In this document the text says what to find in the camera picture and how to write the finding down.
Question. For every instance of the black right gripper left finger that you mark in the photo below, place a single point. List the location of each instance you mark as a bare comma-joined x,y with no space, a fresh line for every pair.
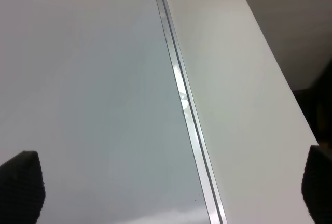
22,189

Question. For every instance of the white whiteboard with aluminium frame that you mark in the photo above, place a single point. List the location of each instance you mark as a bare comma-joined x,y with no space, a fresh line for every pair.
99,90

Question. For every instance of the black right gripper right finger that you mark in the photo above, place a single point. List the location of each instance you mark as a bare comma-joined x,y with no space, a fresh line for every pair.
316,184

